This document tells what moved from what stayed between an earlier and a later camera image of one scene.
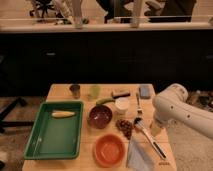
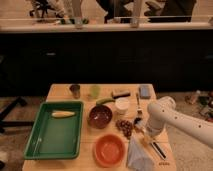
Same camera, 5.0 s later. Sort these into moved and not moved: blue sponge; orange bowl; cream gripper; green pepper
Moved: cream gripper
Not moved: orange bowl; blue sponge; green pepper
